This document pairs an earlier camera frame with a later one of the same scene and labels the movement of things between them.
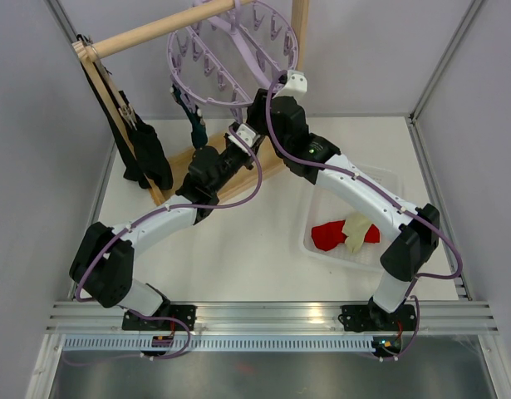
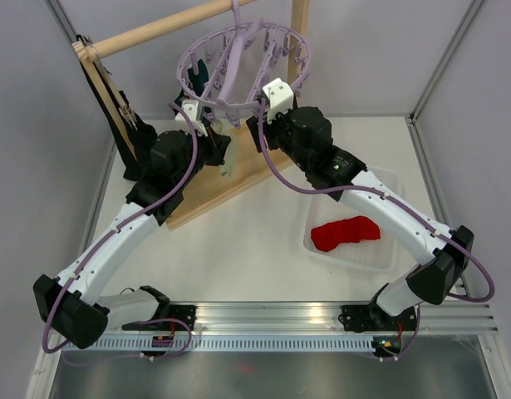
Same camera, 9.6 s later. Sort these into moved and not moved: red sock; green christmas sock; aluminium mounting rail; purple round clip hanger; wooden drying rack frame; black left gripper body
Moved: black left gripper body; purple round clip hanger; green christmas sock
Not moved: aluminium mounting rail; wooden drying rack frame; red sock
